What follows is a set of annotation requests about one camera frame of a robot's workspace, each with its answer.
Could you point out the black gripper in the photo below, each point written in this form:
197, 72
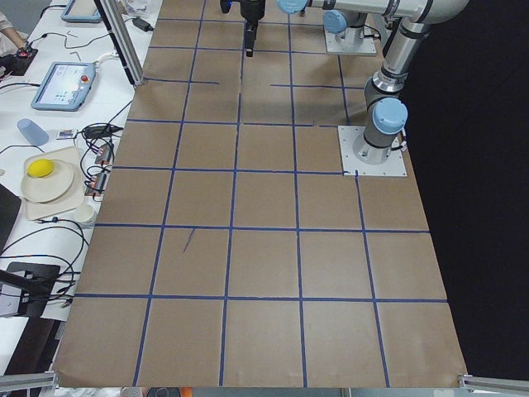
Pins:
252, 10

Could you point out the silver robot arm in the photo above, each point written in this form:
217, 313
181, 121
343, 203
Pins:
387, 114
345, 25

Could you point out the black stand base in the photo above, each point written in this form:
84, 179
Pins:
26, 288

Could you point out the person's hand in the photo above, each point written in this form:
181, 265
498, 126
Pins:
13, 35

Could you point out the black power adapter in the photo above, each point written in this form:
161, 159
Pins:
142, 24

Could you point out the blue teach pendant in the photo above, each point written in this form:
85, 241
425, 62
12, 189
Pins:
81, 11
65, 87

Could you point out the usb hub board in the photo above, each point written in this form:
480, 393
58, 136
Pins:
96, 185
105, 154

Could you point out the small remote card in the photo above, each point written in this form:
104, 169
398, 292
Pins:
66, 134

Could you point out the translucent blue cup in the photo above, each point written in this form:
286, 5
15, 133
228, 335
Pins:
32, 132

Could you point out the white paper cup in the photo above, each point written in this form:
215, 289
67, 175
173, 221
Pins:
85, 215

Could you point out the yellow lemon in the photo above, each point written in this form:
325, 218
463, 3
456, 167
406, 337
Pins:
40, 168

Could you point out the beige plate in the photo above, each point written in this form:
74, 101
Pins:
43, 190

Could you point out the beige tray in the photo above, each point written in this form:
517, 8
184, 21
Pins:
70, 200

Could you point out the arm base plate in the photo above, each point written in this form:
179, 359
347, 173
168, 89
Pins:
365, 47
358, 158

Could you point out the aluminium frame post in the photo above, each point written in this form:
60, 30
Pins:
116, 28

